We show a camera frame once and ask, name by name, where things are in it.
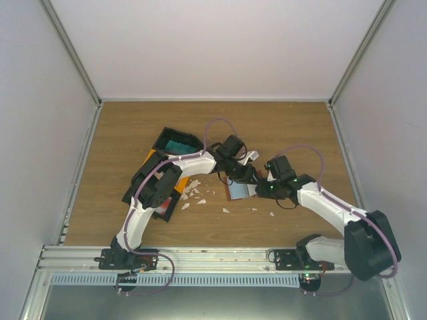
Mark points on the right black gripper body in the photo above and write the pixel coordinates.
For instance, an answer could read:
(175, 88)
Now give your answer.
(270, 192)

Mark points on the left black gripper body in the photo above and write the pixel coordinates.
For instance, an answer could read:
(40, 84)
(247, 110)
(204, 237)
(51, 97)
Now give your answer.
(238, 174)

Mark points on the brown leather card holder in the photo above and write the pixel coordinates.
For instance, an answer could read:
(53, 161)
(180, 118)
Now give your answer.
(243, 186)

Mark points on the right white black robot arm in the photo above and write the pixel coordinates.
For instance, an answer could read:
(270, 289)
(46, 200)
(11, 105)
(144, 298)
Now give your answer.
(368, 247)

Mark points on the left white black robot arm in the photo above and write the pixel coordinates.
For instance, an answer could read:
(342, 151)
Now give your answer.
(153, 184)

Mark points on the teal card stack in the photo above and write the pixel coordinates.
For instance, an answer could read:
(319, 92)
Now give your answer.
(177, 148)

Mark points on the black bin with teal cards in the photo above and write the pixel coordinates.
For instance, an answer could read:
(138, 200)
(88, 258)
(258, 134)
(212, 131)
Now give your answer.
(179, 136)

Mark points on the black bin with red cards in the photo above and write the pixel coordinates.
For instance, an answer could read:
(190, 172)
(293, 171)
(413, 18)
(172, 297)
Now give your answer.
(165, 211)

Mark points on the orange plastic bin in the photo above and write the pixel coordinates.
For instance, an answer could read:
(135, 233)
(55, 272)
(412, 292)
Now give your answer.
(180, 185)

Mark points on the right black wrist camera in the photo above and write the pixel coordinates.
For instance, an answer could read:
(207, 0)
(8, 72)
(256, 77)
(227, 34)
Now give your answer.
(279, 168)

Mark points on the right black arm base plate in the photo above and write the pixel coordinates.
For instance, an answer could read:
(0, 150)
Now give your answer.
(289, 260)

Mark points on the grey slotted cable duct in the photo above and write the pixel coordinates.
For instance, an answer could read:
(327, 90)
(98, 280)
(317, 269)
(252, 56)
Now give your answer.
(180, 280)

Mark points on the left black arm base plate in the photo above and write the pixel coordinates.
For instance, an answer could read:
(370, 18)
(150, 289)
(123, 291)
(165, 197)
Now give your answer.
(120, 259)

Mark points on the aluminium front rail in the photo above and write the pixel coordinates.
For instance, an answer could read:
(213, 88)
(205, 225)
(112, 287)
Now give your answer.
(222, 260)

